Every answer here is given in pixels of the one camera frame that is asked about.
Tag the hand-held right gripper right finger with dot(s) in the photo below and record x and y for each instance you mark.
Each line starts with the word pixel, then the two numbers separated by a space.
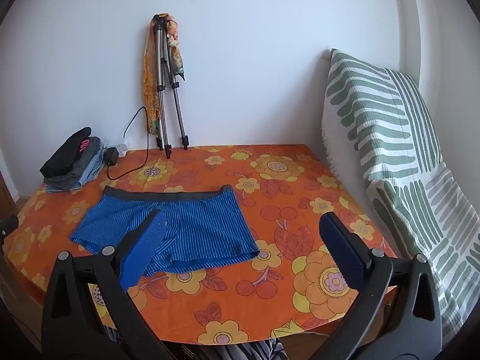
pixel 342 249

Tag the green striped white blanket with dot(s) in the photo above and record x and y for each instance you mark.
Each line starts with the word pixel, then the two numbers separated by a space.
pixel 397 150

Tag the silver camera tripod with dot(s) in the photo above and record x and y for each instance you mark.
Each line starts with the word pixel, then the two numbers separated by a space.
pixel 167 82

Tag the blue striped short pants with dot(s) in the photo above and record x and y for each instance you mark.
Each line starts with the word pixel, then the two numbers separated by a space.
pixel 195 225

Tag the orange floral tablecloth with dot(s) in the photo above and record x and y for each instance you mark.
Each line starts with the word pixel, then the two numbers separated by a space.
pixel 270 202

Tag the white power strip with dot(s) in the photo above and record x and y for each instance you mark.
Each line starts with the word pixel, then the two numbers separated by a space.
pixel 120 147

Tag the orange patterned scarf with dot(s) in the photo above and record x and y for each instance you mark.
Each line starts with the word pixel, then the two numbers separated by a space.
pixel 150 82

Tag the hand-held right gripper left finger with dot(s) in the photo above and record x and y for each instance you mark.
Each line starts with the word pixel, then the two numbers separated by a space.
pixel 141 247

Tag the stack of folded clothes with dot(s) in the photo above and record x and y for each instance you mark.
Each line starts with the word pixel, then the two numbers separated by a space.
pixel 73 159

